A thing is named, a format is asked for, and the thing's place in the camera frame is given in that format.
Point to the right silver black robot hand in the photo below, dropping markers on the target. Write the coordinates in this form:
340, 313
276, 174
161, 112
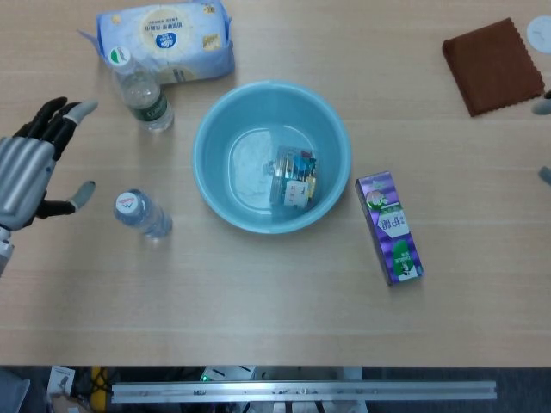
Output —
541, 107

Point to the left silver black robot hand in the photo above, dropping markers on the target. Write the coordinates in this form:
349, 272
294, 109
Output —
26, 172

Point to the small white-capped water bottle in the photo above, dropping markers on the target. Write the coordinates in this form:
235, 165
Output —
146, 215

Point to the clear jar of binder clips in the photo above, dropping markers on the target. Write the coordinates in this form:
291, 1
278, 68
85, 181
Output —
292, 180

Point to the brown folded cloth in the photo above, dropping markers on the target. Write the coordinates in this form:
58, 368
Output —
490, 64

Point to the white round desk grommet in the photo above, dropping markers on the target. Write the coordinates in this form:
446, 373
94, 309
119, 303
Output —
540, 34

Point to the green-label water bottle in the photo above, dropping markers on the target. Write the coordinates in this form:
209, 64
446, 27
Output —
146, 99

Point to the purple toothpaste box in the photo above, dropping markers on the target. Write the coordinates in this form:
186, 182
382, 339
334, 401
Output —
391, 223

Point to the blue white tissue pack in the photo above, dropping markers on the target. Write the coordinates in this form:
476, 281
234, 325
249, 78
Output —
181, 38

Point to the light blue plastic basin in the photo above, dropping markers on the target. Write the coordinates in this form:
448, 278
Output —
310, 116

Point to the aluminium rail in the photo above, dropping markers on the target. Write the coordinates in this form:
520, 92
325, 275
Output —
301, 391

